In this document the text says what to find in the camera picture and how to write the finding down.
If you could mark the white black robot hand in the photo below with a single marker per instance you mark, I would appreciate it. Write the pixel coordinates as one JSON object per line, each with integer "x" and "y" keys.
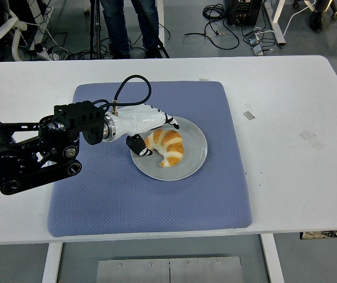
{"x": 139, "y": 119}

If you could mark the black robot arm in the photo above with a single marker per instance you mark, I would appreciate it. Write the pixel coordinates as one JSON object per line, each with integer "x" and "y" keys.
{"x": 77, "y": 116}

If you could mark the croissant bread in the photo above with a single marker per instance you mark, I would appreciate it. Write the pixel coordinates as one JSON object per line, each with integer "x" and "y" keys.
{"x": 173, "y": 147}

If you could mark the grey round plate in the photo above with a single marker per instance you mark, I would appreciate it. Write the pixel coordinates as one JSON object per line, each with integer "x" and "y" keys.
{"x": 192, "y": 153}

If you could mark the person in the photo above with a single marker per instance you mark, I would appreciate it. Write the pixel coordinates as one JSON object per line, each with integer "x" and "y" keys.
{"x": 118, "y": 29}

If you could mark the blue quilted mat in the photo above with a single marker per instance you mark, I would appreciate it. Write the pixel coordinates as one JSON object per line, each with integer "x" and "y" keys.
{"x": 103, "y": 206}

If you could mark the small grey tape piece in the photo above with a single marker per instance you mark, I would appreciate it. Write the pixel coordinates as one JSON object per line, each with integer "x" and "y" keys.
{"x": 249, "y": 115}

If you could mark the grey foot pedal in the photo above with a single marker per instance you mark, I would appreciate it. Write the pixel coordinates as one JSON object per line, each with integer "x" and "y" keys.
{"x": 258, "y": 50}

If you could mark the grey power adapter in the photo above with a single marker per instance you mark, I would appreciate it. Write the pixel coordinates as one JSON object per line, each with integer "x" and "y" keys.
{"x": 252, "y": 39}

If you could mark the black electronics box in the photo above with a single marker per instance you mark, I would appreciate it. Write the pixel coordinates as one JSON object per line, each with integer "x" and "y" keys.
{"x": 243, "y": 11}

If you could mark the grey metal plate with screws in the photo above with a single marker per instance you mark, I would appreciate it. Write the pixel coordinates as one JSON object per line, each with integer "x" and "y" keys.
{"x": 168, "y": 271}

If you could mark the white office chair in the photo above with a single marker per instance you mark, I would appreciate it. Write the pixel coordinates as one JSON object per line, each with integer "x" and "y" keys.
{"x": 15, "y": 26}

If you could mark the white desk leg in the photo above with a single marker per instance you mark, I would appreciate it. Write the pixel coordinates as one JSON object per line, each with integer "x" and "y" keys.
{"x": 278, "y": 26}

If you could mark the white table leg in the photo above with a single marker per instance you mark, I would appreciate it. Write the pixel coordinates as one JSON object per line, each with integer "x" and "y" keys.
{"x": 273, "y": 259}
{"x": 52, "y": 262}

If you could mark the large clear tape piece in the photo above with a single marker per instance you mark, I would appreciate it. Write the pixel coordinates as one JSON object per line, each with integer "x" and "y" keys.
{"x": 312, "y": 140}

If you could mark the person's foot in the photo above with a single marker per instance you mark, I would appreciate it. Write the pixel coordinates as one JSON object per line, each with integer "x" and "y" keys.
{"x": 315, "y": 19}

